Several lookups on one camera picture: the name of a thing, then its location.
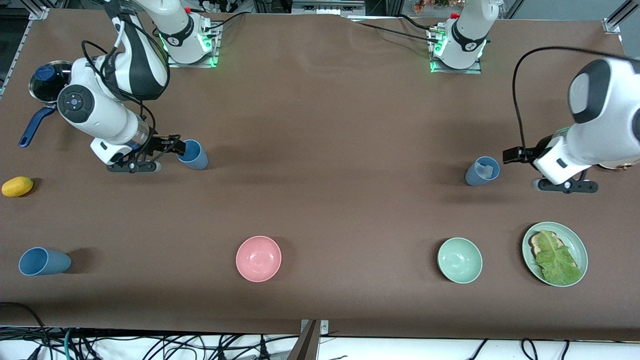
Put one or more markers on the pink bowl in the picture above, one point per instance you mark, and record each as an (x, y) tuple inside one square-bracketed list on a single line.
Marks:
[(258, 259)]

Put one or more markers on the glass lid blue knob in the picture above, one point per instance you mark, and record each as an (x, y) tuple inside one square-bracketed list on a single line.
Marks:
[(45, 73)]

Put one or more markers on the beige copper-rimmed vessel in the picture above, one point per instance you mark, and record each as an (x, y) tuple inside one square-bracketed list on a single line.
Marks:
[(620, 166)]

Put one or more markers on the white crumpled tissue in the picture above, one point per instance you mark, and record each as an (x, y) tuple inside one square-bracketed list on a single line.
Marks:
[(485, 170)]

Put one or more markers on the power strip with plugs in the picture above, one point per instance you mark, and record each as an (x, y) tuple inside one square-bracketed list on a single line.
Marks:
[(225, 5)]

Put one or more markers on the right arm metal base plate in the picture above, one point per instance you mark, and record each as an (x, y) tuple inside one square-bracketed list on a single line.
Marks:
[(172, 63)]

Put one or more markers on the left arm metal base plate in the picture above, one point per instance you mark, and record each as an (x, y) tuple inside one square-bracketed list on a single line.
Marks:
[(475, 70)]

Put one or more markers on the small metal table bracket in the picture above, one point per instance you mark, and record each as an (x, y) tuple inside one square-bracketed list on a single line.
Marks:
[(324, 327)]

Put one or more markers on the table cover sheet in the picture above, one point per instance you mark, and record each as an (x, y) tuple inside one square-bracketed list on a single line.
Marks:
[(320, 150)]

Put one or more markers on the aluminium frame rail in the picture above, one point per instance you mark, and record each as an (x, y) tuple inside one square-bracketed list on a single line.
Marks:
[(612, 25), (39, 12)]

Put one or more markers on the light green bowl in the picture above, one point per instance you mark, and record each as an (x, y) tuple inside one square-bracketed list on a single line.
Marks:
[(460, 260)]

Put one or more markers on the blue cup holding tissue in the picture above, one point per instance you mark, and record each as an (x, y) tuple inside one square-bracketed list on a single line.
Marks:
[(472, 178)]

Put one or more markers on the yellow lemon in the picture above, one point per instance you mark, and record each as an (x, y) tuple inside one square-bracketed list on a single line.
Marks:
[(17, 186)]

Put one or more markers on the toast slice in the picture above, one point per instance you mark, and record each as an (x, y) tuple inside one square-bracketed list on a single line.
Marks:
[(536, 245)]

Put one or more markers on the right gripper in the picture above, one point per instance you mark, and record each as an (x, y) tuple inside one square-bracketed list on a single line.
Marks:
[(159, 144)]

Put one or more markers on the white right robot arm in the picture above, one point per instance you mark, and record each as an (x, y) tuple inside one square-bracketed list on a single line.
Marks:
[(100, 115)]

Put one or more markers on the white cloth under table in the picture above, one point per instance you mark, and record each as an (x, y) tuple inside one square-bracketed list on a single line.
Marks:
[(400, 350)]

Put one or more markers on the colourful background items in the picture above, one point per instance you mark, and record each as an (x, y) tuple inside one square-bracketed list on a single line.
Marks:
[(435, 3)]

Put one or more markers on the grey metal box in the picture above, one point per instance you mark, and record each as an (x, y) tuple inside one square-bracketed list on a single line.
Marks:
[(325, 7)]

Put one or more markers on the green lettuce leaf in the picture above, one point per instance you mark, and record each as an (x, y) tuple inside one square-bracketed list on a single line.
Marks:
[(557, 262)]

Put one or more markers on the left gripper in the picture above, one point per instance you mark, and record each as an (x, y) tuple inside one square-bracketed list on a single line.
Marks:
[(531, 151)]

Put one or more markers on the light green plate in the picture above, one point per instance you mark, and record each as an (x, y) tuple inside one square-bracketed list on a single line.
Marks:
[(579, 245)]

